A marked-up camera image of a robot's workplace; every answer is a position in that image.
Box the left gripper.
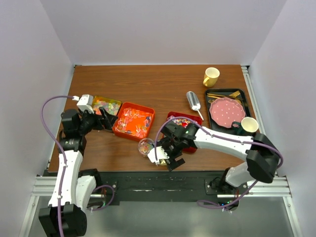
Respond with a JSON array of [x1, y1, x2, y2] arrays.
[[78, 107, 117, 135]]

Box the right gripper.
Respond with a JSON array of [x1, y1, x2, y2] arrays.
[[152, 137, 185, 171]]

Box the black gummy candy tin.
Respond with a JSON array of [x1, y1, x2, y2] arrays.
[[92, 96, 122, 116]]

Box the gold round lid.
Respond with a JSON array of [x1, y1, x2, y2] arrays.
[[159, 159, 167, 166]]

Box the orange candy tin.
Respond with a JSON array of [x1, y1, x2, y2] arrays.
[[112, 102, 155, 142]]

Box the red lollipop tin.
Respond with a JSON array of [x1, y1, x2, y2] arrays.
[[161, 111, 203, 154]]

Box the clear glass jar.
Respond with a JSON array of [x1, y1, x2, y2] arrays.
[[138, 138, 154, 157]]

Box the metal scoop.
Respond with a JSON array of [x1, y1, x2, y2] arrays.
[[186, 91, 204, 121]]

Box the black tray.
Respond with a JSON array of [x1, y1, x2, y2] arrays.
[[204, 88, 251, 135]]

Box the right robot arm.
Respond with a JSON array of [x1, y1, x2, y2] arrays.
[[148, 121, 283, 194]]

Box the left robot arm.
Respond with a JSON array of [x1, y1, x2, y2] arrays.
[[39, 108, 118, 237]]

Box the pink dotted plate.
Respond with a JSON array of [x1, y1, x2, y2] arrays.
[[209, 97, 246, 128]]

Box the gold chopsticks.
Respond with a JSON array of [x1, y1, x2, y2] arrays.
[[206, 93, 237, 99]]

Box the dark green cup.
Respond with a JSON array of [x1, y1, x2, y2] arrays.
[[232, 117, 259, 136]]

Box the yellow mug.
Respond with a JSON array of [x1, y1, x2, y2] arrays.
[[203, 67, 220, 87]]

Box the gold fork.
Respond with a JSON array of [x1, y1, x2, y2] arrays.
[[227, 90, 242, 101]]

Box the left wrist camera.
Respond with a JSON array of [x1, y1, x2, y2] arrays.
[[77, 94, 94, 114]]

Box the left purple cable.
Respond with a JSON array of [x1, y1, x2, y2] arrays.
[[40, 95, 116, 237]]

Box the purple cable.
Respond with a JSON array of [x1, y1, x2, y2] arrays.
[[40, 95, 116, 237], [154, 117, 284, 209]]

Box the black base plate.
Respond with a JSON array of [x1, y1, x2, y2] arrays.
[[79, 169, 225, 205]]

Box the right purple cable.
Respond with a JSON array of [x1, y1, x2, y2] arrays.
[[154, 117, 284, 209]]

